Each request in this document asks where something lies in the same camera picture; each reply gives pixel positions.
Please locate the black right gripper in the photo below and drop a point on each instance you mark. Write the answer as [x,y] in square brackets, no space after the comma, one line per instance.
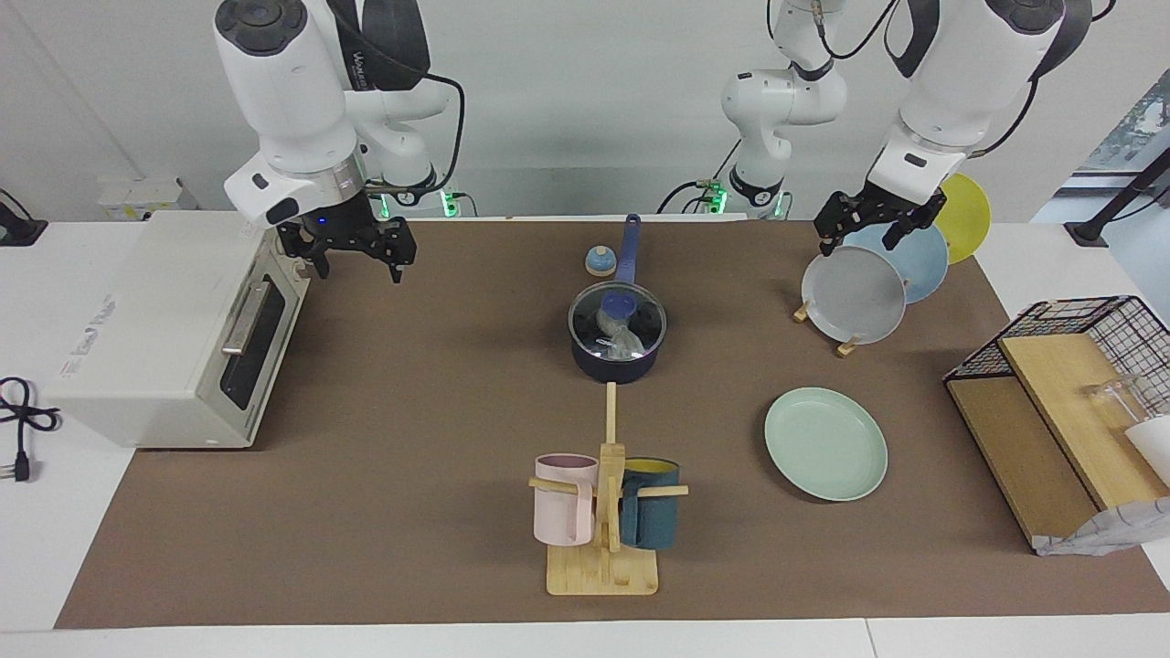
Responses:
[352,228]

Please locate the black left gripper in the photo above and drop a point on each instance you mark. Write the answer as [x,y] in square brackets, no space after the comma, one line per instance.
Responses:
[873,206]

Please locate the glass lid with blue knob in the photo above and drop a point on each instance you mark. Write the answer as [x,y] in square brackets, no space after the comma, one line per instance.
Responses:
[617,302]

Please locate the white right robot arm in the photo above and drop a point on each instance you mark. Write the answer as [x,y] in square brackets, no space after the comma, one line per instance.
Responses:
[283,91]

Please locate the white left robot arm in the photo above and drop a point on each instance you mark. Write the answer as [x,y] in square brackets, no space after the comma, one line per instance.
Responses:
[969,73]

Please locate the grey plate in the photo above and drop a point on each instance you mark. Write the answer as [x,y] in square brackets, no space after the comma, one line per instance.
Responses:
[855,297]

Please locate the light blue plate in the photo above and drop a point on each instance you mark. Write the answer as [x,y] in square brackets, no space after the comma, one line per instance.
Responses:
[923,265]

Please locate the wooden plate rack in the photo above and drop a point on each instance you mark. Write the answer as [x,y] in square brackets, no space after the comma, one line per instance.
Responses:
[849,347]

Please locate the yellow plate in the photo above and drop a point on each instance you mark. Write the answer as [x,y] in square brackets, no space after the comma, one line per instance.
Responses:
[969,219]

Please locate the mint green plate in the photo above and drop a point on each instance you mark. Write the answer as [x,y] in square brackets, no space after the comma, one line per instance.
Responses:
[827,443]

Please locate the white box behind oven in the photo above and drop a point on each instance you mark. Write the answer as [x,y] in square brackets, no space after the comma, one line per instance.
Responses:
[146,196]

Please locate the white toaster oven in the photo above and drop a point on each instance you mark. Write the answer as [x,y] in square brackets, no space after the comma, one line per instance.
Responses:
[146,347]

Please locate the black angled stand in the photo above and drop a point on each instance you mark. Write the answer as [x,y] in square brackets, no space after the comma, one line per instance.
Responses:
[1120,196]

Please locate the brown wooden shelf board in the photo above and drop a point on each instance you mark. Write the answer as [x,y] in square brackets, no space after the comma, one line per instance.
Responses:
[1015,457]

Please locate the brown table mat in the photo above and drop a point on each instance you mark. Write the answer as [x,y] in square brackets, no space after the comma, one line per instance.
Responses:
[411,530]

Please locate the dark blue saucepan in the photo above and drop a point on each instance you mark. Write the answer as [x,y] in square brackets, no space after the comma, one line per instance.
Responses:
[617,370]

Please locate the clear glass cup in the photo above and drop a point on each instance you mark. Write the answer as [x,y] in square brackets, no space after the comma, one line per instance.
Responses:
[1111,402]

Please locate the pink mug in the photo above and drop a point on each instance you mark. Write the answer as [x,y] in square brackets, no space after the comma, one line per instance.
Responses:
[562,512]

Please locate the dark teal mug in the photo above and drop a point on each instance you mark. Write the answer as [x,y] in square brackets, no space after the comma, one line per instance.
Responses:
[651,521]

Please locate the white cup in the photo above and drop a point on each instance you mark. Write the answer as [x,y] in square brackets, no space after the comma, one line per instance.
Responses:
[1154,448]

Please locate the grey patterned cloth bag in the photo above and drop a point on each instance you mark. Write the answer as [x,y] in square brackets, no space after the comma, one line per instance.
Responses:
[1111,530]

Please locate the wooden mug tree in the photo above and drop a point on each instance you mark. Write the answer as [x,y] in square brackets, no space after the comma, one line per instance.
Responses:
[603,571]

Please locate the black clamp mount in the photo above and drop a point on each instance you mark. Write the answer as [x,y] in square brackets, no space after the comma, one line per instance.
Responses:
[18,230]

